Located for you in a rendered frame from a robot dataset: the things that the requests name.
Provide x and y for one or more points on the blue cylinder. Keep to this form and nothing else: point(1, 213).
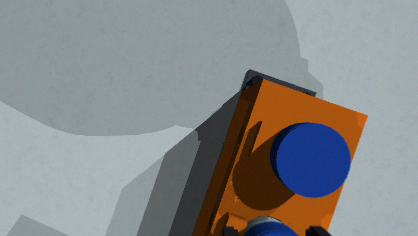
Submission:
point(311, 159)
point(270, 228)

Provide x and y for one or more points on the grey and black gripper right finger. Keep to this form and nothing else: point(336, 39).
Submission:
point(316, 231)

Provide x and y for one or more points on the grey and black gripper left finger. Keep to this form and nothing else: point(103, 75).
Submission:
point(230, 231)

